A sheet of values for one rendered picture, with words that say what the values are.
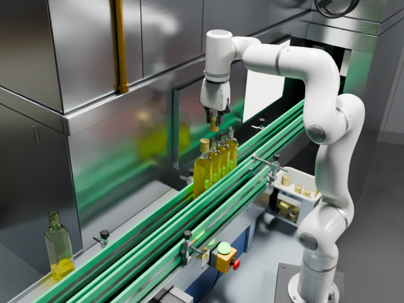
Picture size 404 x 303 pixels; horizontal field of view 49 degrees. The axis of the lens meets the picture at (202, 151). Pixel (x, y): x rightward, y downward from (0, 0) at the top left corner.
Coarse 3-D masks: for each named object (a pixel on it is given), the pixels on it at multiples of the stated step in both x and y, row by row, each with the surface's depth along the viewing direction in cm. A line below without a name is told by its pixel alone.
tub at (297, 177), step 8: (288, 168) 204; (280, 176) 201; (296, 176) 203; (304, 176) 200; (312, 176) 198; (280, 184) 203; (296, 184) 204; (304, 184) 201; (312, 184) 199; (312, 192) 200; (312, 200) 184
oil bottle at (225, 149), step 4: (220, 148) 168; (224, 148) 168; (228, 148) 170; (224, 152) 168; (228, 152) 171; (224, 156) 169; (228, 156) 172; (224, 160) 170; (228, 160) 173; (224, 164) 172; (228, 164) 175; (224, 168) 173; (228, 168) 176; (224, 172) 174; (228, 172) 177
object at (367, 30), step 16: (320, 0) 228; (368, 0) 215; (384, 0) 210; (400, 0) 232; (320, 16) 232; (352, 16) 222; (368, 16) 218; (384, 16) 217; (400, 16) 245; (320, 32) 236; (336, 32) 231; (352, 32) 226; (368, 32) 221; (384, 32) 228; (400, 32) 260; (352, 48) 229; (368, 48) 224
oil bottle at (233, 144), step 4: (228, 140) 173; (232, 140) 173; (236, 140) 175; (228, 144) 172; (232, 144) 172; (236, 144) 174; (232, 148) 173; (236, 148) 176; (232, 152) 174; (236, 152) 177; (232, 156) 175; (236, 156) 178; (232, 160) 176; (236, 160) 179; (232, 164) 177; (232, 168) 179
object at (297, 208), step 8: (272, 192) 194; (280, 192) 192; (288, 192) 189; (272, 200) 196; (280, 200) 194; (288, 200) 191; (296, 200) 188; (304, 200) 186; (272, 208) 198; (280, 208) 196; (288, 208) 193; (296, 208) 190; (304, 208) 187; (312, 208) 185; (280, 216) 197; (288, 216) 195; (296, 216) 192; (304, 216) 189; (296, 224) 194
